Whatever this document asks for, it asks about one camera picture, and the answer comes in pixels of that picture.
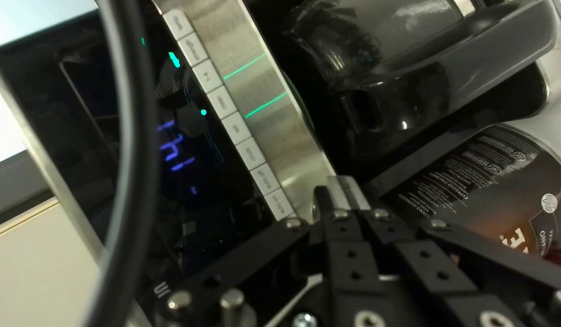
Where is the black and silver coffee maker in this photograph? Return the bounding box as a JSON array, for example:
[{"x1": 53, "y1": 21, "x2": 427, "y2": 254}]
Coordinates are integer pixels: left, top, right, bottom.
[{"x1": 0, "y1": 0, "x2": 561, "y2": 327}]

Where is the glass carafe with black handle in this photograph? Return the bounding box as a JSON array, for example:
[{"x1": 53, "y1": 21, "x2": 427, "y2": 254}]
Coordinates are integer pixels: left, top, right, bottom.
[{"x1": 279, "y1": 0, "x2": 561, "y2": 183}]

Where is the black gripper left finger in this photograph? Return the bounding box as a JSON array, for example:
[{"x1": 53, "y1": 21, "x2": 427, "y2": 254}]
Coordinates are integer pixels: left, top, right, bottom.
[{"x1": 161, "y1": 183, "x2": 382, "y2": 327}]

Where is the thick black gripper cable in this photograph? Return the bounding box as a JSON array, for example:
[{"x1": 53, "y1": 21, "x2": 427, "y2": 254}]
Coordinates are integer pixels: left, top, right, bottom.
[{"x1": 84, "y1": 0, "x2": 166, "y2": 327}]

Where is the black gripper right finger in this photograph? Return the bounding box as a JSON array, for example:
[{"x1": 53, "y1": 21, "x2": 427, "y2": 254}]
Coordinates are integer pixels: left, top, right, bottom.
[{"x1": 338, "y1": 175, "x2": 561, "y2": 327}]

